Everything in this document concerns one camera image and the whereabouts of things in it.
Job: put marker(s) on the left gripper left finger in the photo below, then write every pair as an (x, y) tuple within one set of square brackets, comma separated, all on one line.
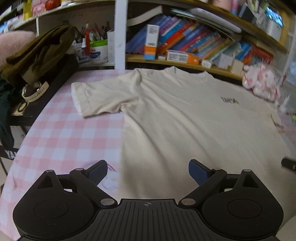
[(87, 180)]

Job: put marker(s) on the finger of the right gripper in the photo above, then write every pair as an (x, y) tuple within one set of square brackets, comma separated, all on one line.
[(289, 164)]

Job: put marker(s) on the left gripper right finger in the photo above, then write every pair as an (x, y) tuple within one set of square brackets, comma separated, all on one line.
[(207, 179)]

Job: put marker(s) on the red book box set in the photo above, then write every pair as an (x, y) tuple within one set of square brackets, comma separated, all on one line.
[(258, 55)]

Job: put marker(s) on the row of colourful books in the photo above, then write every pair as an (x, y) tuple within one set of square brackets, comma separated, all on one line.
[(186, 36)]

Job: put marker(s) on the pink white plush bunny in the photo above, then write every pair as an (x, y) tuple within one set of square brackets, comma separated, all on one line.
[(261, 80)]

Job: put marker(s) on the white cube box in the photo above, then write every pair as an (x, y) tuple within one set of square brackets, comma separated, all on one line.
[(223, 61)]

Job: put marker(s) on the beige t-shirt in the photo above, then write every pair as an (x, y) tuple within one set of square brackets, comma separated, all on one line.
[(171, 117)]

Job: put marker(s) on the flat white orange box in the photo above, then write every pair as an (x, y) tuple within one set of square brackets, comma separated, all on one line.
[(182, 57)]

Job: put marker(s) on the white power adapter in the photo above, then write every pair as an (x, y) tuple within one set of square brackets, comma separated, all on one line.
[(206, 64)]

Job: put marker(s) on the white tablet on books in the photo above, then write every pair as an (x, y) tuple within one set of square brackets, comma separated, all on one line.
[(215, 19)]

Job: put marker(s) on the white green-lid jar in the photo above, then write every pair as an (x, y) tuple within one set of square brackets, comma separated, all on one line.
[(98, 51)]

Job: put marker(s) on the small beige box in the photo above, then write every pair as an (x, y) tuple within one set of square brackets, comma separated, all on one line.
[(237, 67)]

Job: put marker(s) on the olive brown bag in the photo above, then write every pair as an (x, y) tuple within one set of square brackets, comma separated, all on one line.
[(39, 56)]

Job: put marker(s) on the pink checkered table mat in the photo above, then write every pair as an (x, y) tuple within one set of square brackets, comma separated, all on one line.
[(60, 139)]

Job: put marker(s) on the wooden white bookshelf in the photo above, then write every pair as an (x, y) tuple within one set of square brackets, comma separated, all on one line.
[(119, 21)]

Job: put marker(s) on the tall white orange box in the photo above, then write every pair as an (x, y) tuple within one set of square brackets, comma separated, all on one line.
[(151, 42)]

